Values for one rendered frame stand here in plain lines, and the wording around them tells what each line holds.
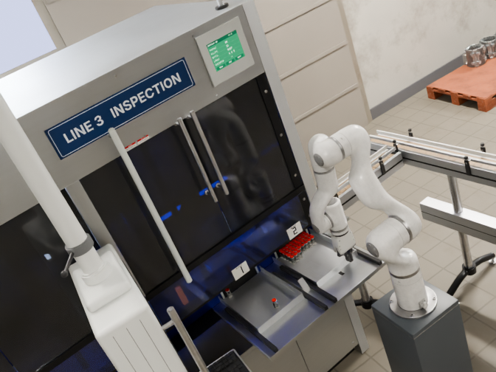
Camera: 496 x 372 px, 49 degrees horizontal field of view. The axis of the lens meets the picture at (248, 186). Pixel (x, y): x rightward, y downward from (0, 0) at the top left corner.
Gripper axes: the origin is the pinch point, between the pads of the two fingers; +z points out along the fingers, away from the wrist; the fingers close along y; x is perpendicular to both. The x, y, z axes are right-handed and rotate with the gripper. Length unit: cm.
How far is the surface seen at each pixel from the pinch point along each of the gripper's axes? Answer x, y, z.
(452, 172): -7, -82, 5
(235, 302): -29, 49, 4
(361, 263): 3.5, -3.1, 4.3
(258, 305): -16.6, 44.0, 3.7
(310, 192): -27.4, -8.5, -23.3
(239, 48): -25, 2, -103
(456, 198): -12, -87, 27
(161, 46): -26, 33, -118
